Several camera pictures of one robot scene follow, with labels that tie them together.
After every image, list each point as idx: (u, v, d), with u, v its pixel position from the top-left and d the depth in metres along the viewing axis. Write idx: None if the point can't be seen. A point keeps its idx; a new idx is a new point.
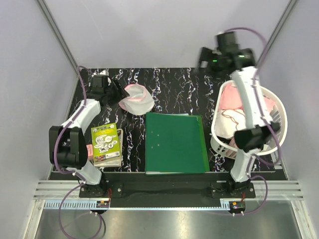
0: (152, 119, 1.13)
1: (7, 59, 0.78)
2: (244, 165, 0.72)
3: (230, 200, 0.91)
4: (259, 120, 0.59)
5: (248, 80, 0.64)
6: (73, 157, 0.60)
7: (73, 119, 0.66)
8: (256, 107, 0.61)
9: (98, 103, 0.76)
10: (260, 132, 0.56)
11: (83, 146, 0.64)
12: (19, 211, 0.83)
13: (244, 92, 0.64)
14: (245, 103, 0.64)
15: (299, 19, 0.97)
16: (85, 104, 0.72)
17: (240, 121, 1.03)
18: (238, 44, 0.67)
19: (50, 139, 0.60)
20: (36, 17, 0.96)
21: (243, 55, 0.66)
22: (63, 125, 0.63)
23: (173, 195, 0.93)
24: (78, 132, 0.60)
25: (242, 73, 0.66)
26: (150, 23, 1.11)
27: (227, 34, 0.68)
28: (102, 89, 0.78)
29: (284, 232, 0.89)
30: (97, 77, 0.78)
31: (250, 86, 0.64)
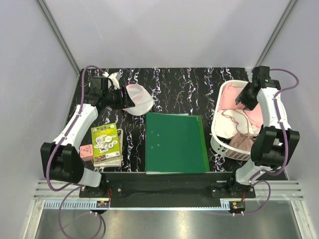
0: (151, 119, 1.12)
1: (7, 59, 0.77)
2: (249, 174, 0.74)
3: (230, 200, 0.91)
4: (276, 124, 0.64)
5: (270, 95, 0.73)
6: (67, 175, 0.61)
7: (66, 134, 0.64)
8: (275, 113, 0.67)
9: (94, 111, 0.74)
10: (274, 135, 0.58)
11: (77, 162, 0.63)
12: (19, 211, 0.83)
13: (265, 104, 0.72)
14: (265, 112, 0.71)
15: (299, 19, 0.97)
16: (79, 112, 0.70)
17: (240, 121, 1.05)
18: (267, 75, 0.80)
19: (42, 155, 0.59)
20: (36, 17, 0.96)
21: (268, 82, 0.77)
22: (56, 142, 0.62)
23: (173, 195, 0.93)
24: (71, 151, 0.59)
25: (265, 90, 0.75)
26: (151, 23, 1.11)
27: (260, 67, 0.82)
28: (101, 91, 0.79)
29: (284, 232, 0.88)
30: (97, 79, 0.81)
31: (272, 98, 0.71)
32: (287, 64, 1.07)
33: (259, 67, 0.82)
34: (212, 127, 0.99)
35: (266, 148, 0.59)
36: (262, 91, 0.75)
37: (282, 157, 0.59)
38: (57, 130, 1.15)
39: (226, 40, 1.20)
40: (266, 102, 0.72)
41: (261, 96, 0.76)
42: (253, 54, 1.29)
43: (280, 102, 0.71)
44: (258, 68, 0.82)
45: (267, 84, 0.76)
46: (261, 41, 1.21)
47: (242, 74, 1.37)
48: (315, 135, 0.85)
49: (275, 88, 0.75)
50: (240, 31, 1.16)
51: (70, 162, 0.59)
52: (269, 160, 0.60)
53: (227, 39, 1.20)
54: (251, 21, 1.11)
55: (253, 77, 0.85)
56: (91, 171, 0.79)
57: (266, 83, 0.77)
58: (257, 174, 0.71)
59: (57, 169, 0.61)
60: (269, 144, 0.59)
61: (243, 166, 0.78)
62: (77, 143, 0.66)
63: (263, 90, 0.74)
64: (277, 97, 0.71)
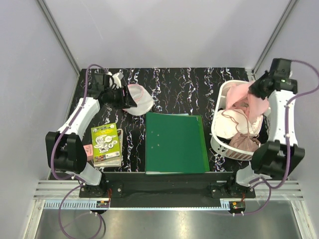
0: (151, 119, 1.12)
1: (7, 59, 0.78)
2: (247, 179, 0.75)
3: (230, 200, 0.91)
4: (282, 137, 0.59)
5: (283, 101, 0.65)
6: (71, 163, 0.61)
7: (70, 124, 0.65)
8: (283, 124, 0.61)
9: (96, 104, 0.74)
10: (277, 150, 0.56)
11: (80, 153, 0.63)
12: (19, 211, 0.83)
13: (275, 111, 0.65)
14: (273, 119, 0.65)
15: (298, 20, 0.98)
16: (83, 104, 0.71)
17: (240, 121, 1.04)
18: (288, 71, 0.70)
19: (46, 144, 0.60)
20: (36, 16, 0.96)
21: (285, 82, 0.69)
22: (60, 130, 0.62)
23: (173, 195, 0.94)
24: (75, 140, 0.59)
25: (279, 92, 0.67)
26: (151, 23, 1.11)
27: (281, 60, 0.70)
28: (102, 87, 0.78)
29: (284, 232, 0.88)
30: (99, 75, 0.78)
31: (285, 106, 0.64)
32: None
33: (278, 59, 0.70)
34: (212, 129, 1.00)
35: (267, 160, 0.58)
36: (274, 93, 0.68)
37: (283, 170, 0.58)
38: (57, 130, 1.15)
39: (226, 40, 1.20)
40: (277, 109, 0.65)
41: (272, 99, 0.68)
42: (253, 54, 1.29)
43: (292, 110, 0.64)
44: (278, 60, 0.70)
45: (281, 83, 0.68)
46: (261, 41, 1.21)
47: (242, 74, 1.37)
48: (315, 134, 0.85)
49: (290, 92, 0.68)
50: (240, 31, 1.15)
51: (73, 150, 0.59)
52: (269, 170, 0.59)
53: (227, 39, 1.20)
54: (251, 21, 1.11)
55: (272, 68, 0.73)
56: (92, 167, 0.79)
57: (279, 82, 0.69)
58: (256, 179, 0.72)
59: (61, 158, 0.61)
60: (270, 158, 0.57)
61: (243, 168, 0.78)
62: (80, 133, 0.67)
63: (276, 92, 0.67)
64: (290, 106, 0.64)
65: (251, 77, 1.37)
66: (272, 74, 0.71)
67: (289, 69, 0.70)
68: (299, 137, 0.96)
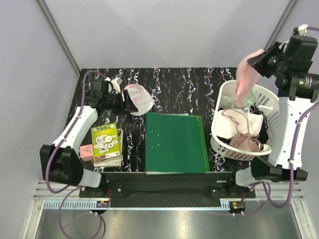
0: (151, 119, 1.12)
1: (7, 59, 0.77)
2: (247, 181, 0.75)
3: (230, 200, 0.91)
4: (284, 161, 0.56)
5: (294, 115, 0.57)
6: (65, 177, 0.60)
7: (65, 137, 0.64)
8: (290, 146, 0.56)
9: (94, 113, 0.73)
10: (278, 175, 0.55)
11: (76, 167, 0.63)
12: (19, 211, 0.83)
13: (284, 125, 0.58)
14: (279, 135, 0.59)
15: (298, 20, 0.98)
16: (79, 114, 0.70)
17: (240, 121, 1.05)
18: (307, 60, 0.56)
19: (41, 158, 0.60)
20: (36, 16, 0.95)
21: (304, 79, 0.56)
22: (55, 144, 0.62)
23: (173, 195, 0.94)
24: (70, 154, 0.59)
25: (291, 101, 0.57)
26: (151, 23, 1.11)
27: (305, 45, 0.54)
28: (101, 94, 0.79)
29: (284, 232, 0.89)
30: (98, 82, 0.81)
31: (296, 123, 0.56)
32: None
33: (301, 44, 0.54)
34: (212, 128, 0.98)
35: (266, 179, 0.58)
36: (287, 102, 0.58)
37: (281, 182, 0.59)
38: (57, 130, 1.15)
39: (226, 40, 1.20)
40: (286, 124, 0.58)
41: (283, 106, 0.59)
42: None
43: (302, 128, 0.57)
44: (301, 46, 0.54)
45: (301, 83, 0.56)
46: (261, 41, 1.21)
47: None
48: (315, 134, 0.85)
49: (306, 100, 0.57)
50: (240, 31, 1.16)
51: (68, 164, 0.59)
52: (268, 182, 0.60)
53: (227, 39, 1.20)
54: (251, 21, 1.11)
55: (290, 52, 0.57)
56: (91, 172, 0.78)
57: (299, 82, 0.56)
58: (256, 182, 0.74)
59: (57, 171, 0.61)
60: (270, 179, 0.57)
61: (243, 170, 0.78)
62: (77, 146, 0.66)
63: (289, 103, 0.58)
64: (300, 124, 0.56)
65: None
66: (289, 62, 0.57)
67: (312, 56, 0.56)
68: None
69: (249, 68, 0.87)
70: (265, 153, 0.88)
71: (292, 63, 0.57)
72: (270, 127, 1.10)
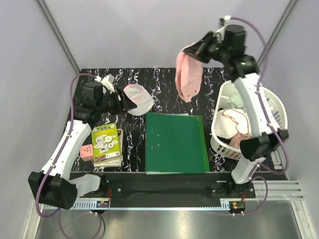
0: (151, 119, 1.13)
1: (7, 59, 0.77)
2: (246, 171, 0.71)
3: (230, 200, 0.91)
4: (266, 127, 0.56)
5: (252, 87, 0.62)
6: (58, 203, 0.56)
7: (54, 163, 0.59)
8: (262, 113, 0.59)
9: (86, 128, 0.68)
10: (267, 140, 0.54)
11: (69, 191, 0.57)
12: (19, 211, 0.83)
13: (249, 100, 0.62)
14: (248, 110, 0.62)
15: (297, 20, 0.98)
16: (69, 133, 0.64)
17: (240, 121, 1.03)
18: (244, 46, 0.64)
19: (30, 186, 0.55)
20: (36, 16, 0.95)
21: (245, 62, 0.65)
22: (44, 171, 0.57)
23: (173, 195, 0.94)
24: (60, 183, 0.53)
25: (245, 81, 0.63)
26: (150, 23, 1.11)
27: (237, 34, 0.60)
28: (94, 103, 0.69)
29: (284, 232, 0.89)
30: (89, 89, 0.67)
31: (256, 92, 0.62)
32: (286, 64, 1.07)
33: (236, 36, 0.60)
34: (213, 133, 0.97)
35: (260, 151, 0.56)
36: (241, 82, 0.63)
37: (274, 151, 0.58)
38: (57, 130, 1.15)
39: None
40: (250, 98, 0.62)
41: (240, 88, 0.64)
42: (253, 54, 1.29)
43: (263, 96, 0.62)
44: (236, 36, 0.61)
45: (244, 65, 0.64)
46: (261, 41, 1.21)
47: None
48: (315, 134, 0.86)
49: (254, 74, 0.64)
50: None
51: (59, 192, 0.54)
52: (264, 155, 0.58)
53: None
54: (251, 21, 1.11)
55: (229, 43, 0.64)
56: (87, 180, 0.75)
57: (242, 65, 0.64)
58: (254, 168, 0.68)
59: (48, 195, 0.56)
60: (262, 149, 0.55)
61: (238, 165, 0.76)
62: (68, 170, 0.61)
63: (243, 81, 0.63)
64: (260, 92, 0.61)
65: None
66: (230, 51, 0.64)
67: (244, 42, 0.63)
68: (299, 138, 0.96)
69: (185, 59, 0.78)
70: None
71: (233, 51, 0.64)
72: None
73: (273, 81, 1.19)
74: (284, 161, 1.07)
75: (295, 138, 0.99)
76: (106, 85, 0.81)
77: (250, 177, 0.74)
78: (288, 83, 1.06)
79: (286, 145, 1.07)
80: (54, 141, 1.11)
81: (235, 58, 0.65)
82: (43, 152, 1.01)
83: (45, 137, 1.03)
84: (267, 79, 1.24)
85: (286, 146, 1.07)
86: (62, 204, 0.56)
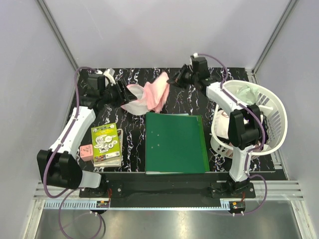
0: (151, 119, 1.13)
1: (7, 59, 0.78)
2: (241, 164, 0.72)
3: (230, 200, 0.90)
4: (237, 107, 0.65)
5: (217, 88, 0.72)
6: (65, 181, 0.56)
7: (62, 141, 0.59)
8: (231, 99, 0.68)
9: (91, 114, 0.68)
10: (240, 113, 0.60)
11: (75, 169, 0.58)
12: (19, 211, 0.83)
13: (219, 98, 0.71)
14: (223, 105, 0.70)
15: (297, 19, 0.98)
16: (76, 115, 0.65)
17: None
18: (207, 68, 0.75)
19: (38, 163, 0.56)
20: (36, 16, 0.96)
21: (209, 78, 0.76)
22: (52, 149, 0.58)
23: (173, 195, 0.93)
24: (68, 159, 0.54)
25: (211, 87, 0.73)
26: (150, 23, 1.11)
27: (200, 62, 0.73)
28: (97, 92, 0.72)
29: (285, 232, 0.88)
30: (93, 78, 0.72)
31: (221, 90, 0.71)
32: (286, 64, 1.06)
33: (200, 63, 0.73)
34: (213, 133, 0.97)
35: (242, 130, 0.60)
36: (209, 89, 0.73)
37: (257, 129, 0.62)
38: (57, 130, 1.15)
39: (226, 40, 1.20)
40: (219, 95, 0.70)
41: (211, 94, 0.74)
42: (253, 53, 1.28)
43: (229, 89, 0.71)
44: (199, 63, 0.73)
45: (210, 81, 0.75)
46: (261, 41, 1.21)
47: (242, 74, 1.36)
48: (314, 134, 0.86)
49: (217, 81, 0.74)
50: (240, 31, 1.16)
51: (66, 169, 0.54)
52: (250, 139, 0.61)
53: (226, 40, 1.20)
54: (251, 20, 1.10)
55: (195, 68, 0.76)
56: (90, 174, 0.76)
57: (208, 81, 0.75)
58: (247, 158, 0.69)
59: (55, 175, 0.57)
60: (241, 126, 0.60)
61: (233, 162, 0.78)
62: (74, 150, 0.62)
63: (209, 87, 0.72)
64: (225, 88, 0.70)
65: (251, 77, 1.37)
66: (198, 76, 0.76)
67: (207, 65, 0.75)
68: (300, 138, 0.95)
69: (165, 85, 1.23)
70: (268, 153, 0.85)
71: (199, 74, 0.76)
72: (270, 127, 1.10)
73: (273, 81, 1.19)
74: (284, 161, 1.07)
75: (295, 138, 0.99)
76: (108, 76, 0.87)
77: (247, 171, 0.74)
78: (288, 82, 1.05)
79: (286, 145, 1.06)
80: (54, 142, 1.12)
81: (203, 78, 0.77)
82: None
83: (45, 137, 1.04)
84: (267, 79, 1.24)
85: (286, 146, 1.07)
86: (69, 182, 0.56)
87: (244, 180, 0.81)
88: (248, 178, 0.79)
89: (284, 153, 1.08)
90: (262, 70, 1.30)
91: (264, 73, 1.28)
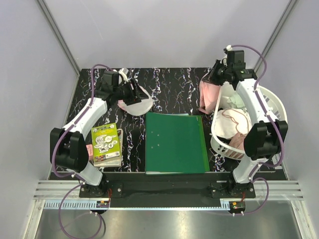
0: (152, 119, 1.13)
1: (7, 59, 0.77)
2: (247, 170, 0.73)
3: (230, 200, 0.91)
4: (263, 117, 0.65)
5: (250, 88, 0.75)
6: (72, 161, 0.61)
7: (76, 123, 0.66)
8: (260, 106, 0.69)
9: (104, 106, 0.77)
10: (265, 128, 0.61)
11: (83, 151, 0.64)
12: (19, 211, 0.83)
13: (248, 98, 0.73)
14: (249, 106, 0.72)
15: (297, 20, 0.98)
16: (90, 104, 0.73)
17: (241, 121, 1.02)
18: (243, 61, 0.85)
19: (50, 140, 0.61)
20: (36, 16, 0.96)
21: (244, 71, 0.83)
22: (65, 128, 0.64)
23: (173, 195, 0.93)
24: (78, 138, 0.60)
25: (243, 84, 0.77)
26: (150, 23, 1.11)
27: (235, 53, 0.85)
28: (111, 88, 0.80)
29: (285, 232, 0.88)
30: (108, 75, 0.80)
31: (253, 92, 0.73)
32: (286, 64, 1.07)
33: (236, 53, 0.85)
34: (212, 131, 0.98)
35: (261, 143, 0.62)
36: (241, 85, 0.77)
37: (277, 146, 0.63)
38: None
39: (226, 40, 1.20)
40: (249, 97, 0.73)
41: (241, 89, 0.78)
42: (253, 53, 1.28)
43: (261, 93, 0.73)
44: (235, 54, 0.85)
45: (244, 75, 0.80)
46: (260, 41, 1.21)
47: None
48: (314, 135, 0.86)
49: (251, 78, 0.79)
50: (239, 31, 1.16)
51: (75, 148, 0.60)
52: (264, 152, 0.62)
53: (226, 40, 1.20)
54: (251, 20, 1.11)
55: (231, 60, 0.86)
56: (94, 167, 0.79)
57: (241, 75, 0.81)
58: (255, 168, 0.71)
59: (63, 154, 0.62)
60: (262, 138, 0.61)
61: (239, 164, 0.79)
62: (84, 133, 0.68)
63: (241, 83, 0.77)
64: (257, 90, 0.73)
65: None
66: (232, 67, 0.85)
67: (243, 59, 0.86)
68: (300, 138, 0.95)
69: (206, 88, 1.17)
70: None
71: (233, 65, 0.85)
72: None
73: (272, 81, 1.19)
74: (284, 161, 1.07)
75: (295, 138, 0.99)
76: (122, 75, 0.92)
77: (251, 178, 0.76)
78: (288, 82, 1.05)
79: (286, 145, 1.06)
80: None
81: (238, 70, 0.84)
82: (43, 152, 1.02)
83: (45, 137, 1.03)
84: (267, 79, 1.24)
85: (286, 146, 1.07)
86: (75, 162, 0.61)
87: (246, 182, 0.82)
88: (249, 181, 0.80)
89: (284, 153, 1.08)
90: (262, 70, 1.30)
91: (264, 74, 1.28)
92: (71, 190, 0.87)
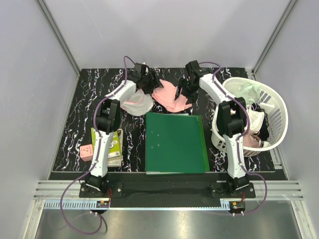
0: (151, 119, 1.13)
1: (7, 59, 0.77)
2: (234, 154, 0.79)
3: (230, 200, 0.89)
4: (225, 98, 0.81)
5: (209, 80, 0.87)
6: (109, 121, 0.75)
7: (114, 93, 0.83)
8: (220, 91, 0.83)
9: (134, 87, 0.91)
10: (228, 107, 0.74)
11: (117, 117, 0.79)
12: (19, 211, 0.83)
13: (211, 89, 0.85)
14: (213, 94, 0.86)
15: (297, 20, 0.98)
16: (125, 83, 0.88)
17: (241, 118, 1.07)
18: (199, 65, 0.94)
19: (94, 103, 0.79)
20: (36, 16, 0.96)
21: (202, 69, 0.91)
22: (106, 96, 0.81)
23: (173, 195, 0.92)
24: (117, 104, 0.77)
25: (204, 78, 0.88)
26: (150, 23, 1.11)
27: (191, 61, 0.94)
28: (140, 74, 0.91)
29: (284, 232, 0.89)
30: (138, 64, 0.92)
31: (212, 81, 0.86)
32: (286, 64, 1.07)
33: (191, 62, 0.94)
34: (213, 125, 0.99)
35: (228, 119, 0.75)
36: (202, 80, 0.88)
37: (242, 119, 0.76)
38: (57, 130, 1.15)
39: (226, 40, 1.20)
40: (211, 87, 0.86)
41: (203, 84, 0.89)
42: (253, 54, 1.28)
43: (219, 82, 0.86)
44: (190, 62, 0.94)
45: (203, 72, 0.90)
46: (261, 42, 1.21)
47: (242, 74, 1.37)
48: (314, 134, 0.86)
49: (209, 73, 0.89)
50: (240, 31, 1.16)
51: (112, 110, 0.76)
52: (235, 126, 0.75)
53: (226, 40, 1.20)
54: (250, 21, 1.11)
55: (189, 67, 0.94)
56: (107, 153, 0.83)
57: (201, 72, 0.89)
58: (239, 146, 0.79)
59: (102, 118, 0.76)
60: (228, 115, 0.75)
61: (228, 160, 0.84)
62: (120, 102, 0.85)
63: (202, 78, 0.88)
64: (216, 80, 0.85)
65: (251, 77, 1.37)
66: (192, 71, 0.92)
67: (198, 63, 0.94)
68: (300, 138, 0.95)
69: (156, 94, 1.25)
70: (265, 149, 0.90)
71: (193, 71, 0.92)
72: (270, 127, 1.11)
73: (272, 82, 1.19)
74: (284, 161, 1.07)
75: (295, 138, 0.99)
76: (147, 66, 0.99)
77: (242, 163, 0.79)
78: (288, 83, 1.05)
79: (286, 145, 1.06)
80: (54, 141, 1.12)
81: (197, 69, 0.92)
82: (43, 152, 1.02)
83: (45, 137, 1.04)
84: (267, 79, 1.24)
85: (286, 146, 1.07)
86: (111, 122, 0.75)
87: (243, 176, 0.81)
88: (245, 173, 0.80)
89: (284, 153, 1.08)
90: (261, 70, 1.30)
91: (264, 74, 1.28)
92: (67, 188, 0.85)
